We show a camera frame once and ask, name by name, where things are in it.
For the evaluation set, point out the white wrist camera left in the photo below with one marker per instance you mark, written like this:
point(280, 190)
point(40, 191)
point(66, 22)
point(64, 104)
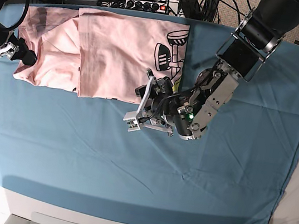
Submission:
point(132, 120)

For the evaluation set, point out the pink T-shirt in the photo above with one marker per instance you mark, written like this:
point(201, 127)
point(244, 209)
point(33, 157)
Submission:
point(100, 54)

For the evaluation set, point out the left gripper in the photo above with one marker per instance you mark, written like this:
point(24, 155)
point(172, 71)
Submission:
point(150, 113)

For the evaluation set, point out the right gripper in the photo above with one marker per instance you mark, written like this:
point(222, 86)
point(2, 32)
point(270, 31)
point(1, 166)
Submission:
point(18, 50)

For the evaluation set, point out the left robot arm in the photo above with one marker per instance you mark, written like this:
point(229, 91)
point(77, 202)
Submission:
point(190, 111)

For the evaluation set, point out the teal table cloth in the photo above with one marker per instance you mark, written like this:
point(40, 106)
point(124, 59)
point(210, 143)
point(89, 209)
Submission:
point(78, 153)

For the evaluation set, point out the white power strip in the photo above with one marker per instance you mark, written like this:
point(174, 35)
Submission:
point(153, 7)

